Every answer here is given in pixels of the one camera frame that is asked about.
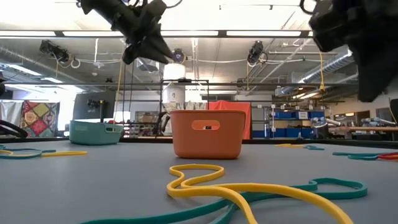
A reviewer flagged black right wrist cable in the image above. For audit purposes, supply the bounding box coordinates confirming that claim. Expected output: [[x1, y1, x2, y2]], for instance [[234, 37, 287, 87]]
[[298, 0, 313, 16]]

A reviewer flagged fluorescent ceiling light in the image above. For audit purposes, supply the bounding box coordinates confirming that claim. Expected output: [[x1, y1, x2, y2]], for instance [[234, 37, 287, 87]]
[[160, 30, 220, 37], [62, 30, 125, 37], [0, 30, 57, 37], [226, 30, 302, 37]]

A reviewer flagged white hanging sheet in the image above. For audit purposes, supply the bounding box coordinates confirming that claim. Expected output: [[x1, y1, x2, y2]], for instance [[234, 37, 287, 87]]
[[0, 100, 22, 126]]

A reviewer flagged shelf with blue bins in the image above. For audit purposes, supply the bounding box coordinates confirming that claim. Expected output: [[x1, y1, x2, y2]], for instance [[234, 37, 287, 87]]
[[251, 109, 326, 139]]

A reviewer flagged silver air duct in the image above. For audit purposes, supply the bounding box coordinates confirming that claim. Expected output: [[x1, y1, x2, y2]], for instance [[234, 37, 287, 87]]
[[275, 49, 355, 97]]

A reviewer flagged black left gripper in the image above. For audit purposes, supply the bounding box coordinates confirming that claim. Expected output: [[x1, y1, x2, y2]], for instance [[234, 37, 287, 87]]
[[80, 0, 174, 65]]

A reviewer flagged black curved object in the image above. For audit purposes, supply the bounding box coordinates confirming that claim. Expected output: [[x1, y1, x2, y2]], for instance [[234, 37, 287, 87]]
[[0, 119, 29, 139]]

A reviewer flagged white cylindrical lamp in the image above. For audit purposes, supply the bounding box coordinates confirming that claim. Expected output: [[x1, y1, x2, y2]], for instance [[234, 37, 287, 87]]
[[162, 63, 187, 80]]

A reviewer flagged black ceiling-mounted device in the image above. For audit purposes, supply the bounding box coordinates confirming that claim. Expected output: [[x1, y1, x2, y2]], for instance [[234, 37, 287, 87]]
[[39, 39, 71, 63], [170, 48, 187, 65], [247, 40, 269, 65]]

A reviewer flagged yellow hanging cable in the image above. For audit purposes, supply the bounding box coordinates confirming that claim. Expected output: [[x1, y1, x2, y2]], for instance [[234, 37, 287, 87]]
[[318, 51, 326, 93], [113, 62, 124, 122]]

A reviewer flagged colourful patchwork quilt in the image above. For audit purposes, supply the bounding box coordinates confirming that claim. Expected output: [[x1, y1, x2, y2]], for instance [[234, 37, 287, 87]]
[[20, 100, 60, 138]]

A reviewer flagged black monitor panel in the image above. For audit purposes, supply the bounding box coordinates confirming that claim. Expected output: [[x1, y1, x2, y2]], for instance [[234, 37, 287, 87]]
[[72, 90, 117, 121]]

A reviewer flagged wooden workbench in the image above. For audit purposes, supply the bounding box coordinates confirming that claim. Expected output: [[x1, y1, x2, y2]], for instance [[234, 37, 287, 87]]
[[329, 126, 398, 132]]

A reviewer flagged rubber band pile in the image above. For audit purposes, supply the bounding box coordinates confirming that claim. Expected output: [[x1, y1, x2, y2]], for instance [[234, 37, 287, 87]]
[[377, 151, 398, 161], [0, 149, 88, 157]]

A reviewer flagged orange plastic basket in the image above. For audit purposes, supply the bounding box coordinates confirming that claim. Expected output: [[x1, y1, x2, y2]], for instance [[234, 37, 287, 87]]
[[169, 109, 247, 160]]

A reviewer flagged black metal rack frame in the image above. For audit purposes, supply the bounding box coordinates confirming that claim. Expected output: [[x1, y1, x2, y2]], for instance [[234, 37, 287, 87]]
[[159, 79, 210, 138]]

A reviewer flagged teal plastic basket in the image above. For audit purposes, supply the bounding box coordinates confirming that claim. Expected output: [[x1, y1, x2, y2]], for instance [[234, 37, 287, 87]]
[[68, 119, 124, 146]]

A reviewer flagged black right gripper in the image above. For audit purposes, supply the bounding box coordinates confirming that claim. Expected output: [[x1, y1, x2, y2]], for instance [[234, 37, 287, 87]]
[[309, 0, 398, 103]]

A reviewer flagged orange-red fabric panel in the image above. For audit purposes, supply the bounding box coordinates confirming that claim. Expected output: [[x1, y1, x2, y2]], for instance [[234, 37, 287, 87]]
[[207, 100, 252, 140]]

